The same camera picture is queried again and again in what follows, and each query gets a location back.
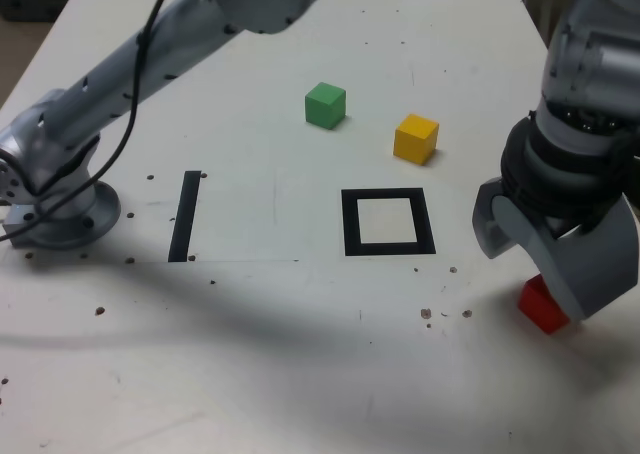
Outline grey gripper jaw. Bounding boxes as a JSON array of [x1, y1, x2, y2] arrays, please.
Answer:
[[472, 176, 531, 260], [491, 192, 640, 322]]

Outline red cube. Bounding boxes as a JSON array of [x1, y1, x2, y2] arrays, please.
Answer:
[[517, 275, 571, 335]]

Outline yellow cube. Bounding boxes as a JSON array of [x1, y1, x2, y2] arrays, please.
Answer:
[[393, 113, 440, 167]]

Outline green cube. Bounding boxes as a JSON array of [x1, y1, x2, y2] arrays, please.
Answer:
[[304, 81, 348, 131]]

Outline black tape square outline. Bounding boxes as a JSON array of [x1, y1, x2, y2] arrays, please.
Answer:
[[340, 187, 437, 258]]

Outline black tape strip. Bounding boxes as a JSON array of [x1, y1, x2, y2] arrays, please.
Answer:
[[167, 170, 203, 264]]

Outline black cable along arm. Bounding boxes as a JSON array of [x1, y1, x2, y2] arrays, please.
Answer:
[[0, 0, 176, 240]]

